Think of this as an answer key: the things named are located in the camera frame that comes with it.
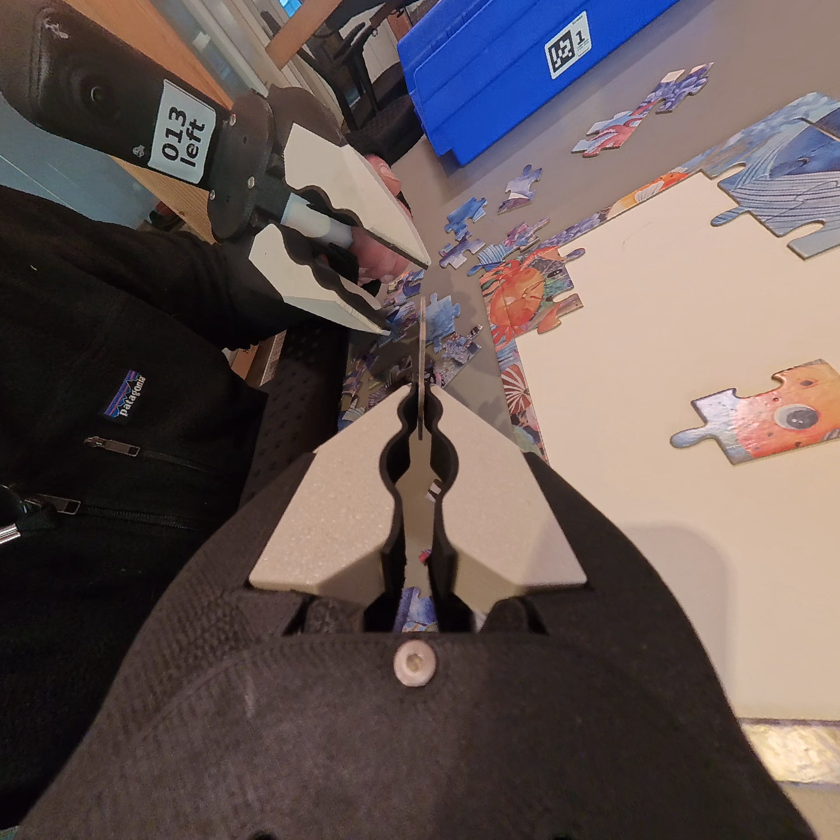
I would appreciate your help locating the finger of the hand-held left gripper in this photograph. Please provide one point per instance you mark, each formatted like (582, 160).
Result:
(354, 184)
(295, 275)

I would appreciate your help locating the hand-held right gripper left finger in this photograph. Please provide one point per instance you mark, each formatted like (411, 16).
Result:
(321, 525)

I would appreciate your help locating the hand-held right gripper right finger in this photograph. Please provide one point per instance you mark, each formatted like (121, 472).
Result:
(512, 525)

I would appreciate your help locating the jigsaw puzzle pieces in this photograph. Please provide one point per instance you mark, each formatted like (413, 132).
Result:
(466, 213)

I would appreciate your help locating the cardboard jigsaw puzzle piece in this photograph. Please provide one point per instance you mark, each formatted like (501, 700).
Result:
(421, 367)

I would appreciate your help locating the orange coral puzzle piece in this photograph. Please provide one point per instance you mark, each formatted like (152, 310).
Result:
(518, 282)

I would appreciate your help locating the orange claw puzzle piece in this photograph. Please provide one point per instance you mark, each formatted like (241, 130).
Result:
(525, 321)

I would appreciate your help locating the orange pufferfish puzzle piece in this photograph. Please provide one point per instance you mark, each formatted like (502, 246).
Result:
(781, 420)

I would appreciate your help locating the purple bubble puzzle piece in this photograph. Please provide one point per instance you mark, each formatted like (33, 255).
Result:
(682, 88)

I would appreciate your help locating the joined blue whale puzzle section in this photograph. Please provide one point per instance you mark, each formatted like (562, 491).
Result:
(787, 190)

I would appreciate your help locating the person's left hand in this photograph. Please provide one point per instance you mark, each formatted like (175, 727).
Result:
(380, 259)

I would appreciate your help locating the wooden cabinet panel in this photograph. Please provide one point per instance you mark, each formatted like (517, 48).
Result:
(164, 39)

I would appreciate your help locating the cardboard box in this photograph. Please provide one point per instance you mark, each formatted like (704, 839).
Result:
(259, 361)

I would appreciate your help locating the black perforated padded panel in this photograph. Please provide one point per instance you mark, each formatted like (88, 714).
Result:
(295, 407)

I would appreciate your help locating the blue plastic bin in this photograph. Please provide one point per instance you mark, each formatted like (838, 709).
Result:
(472, 85)

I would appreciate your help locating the brown wooden board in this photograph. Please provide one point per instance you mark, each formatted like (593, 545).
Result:
(302, 36)

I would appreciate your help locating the person's black fleece jacket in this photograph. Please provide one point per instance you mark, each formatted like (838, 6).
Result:
(98, 525)

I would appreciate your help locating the black wheeled frame legs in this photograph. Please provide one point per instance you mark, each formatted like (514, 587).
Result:
(358, 79)

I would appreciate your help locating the puzzle frame board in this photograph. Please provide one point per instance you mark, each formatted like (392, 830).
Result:
(656, 558)

